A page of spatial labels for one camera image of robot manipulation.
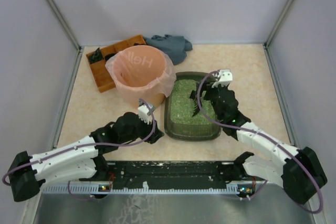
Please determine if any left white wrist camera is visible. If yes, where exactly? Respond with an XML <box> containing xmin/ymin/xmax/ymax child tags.
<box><xmin>138</xmin><ymin>104</ymin><xmax>155</xmax><ymax>125</ymax></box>

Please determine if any orange compartment tray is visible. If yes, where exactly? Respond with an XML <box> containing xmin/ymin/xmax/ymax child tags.
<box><xmin>86</xmin><ymin>35</ymin><xmax>146</xmax><ymax>93</ymax></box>

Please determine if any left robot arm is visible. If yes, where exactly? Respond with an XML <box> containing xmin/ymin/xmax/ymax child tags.
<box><xmin>2</xmin><ymin>112</ymin><xmax>164</xmax><ymax>202</ymax></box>

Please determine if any dark rolled item middle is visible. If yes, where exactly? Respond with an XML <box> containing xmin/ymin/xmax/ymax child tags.
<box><xmin>105</xmin><ymin>54</ymin><xmax>115</xmax><ymax>61</ymax></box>

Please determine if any purple cable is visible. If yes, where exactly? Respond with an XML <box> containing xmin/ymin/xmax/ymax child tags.
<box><xmin>196</xmin><ymin>71</ymin><xmax>324</xmax><ymax>214</ymax></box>
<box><xmin>2</xmin><ymin>98</ymin><xmax>156</xmax><ymax>202</ymax></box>

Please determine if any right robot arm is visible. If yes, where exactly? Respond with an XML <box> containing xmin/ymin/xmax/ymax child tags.
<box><xmin>195</xmin><ymin>81</ymin><xmax>328</xmax><ymax>205</ymax></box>

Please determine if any dark rolled item far left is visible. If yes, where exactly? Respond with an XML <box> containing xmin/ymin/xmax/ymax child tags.
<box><xmin>88</xmin><ymin>48</ymin><xmax>103</xmax><ymax>64</ymax></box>

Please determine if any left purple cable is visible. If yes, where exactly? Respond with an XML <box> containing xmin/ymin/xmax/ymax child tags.
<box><xmin>2</xmin><ymin>98</ymin><xmax>156</xmax><ymax>202</ymax></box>

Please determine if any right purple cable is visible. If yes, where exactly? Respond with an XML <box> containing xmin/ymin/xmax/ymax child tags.
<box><xmin>196</xmin><ymin>71</ymin><xmax>324</xmax><ymax>214</ymax></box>

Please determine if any pink bag-lined trash bin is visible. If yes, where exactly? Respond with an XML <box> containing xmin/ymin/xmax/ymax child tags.
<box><xmin>106</xmin><ymin>45</ymin><xmax>176</xmax><ymax>106</ymax></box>

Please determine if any dark litter box tray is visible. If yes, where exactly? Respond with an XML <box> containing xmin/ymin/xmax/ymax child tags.
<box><xmin>164</xmin><ymin>71</ymin><xmax>221</xmax><ymax>142</ymax></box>

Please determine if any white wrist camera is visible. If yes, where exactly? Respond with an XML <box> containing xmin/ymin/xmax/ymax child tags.
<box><xmin>138</xmin><ymin>104</ymin><xmax>155</xmax><ymax>125</ymax></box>
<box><xmin>212</xmin><ymin>69</ymin><xmax>233</xmax><ymax>88</ymax></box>

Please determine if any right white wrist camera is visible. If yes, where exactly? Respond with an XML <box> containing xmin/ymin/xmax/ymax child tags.
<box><xmin>212</xmin><ymin>69</ymin><xmax>233</xmax><ymax>88</ymax></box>

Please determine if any blue-grey cloth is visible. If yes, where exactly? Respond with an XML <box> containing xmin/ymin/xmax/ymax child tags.
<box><xmin>144</xmin><ymin>35</ymin><xmax>193</xmax><ymax>66</ymax></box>

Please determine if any black litter scoop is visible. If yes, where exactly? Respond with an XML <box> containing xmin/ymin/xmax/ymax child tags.
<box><xmin>189</xmin><ymin>82</ymin><xmax>200</xmax><ymax>117</ymax></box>

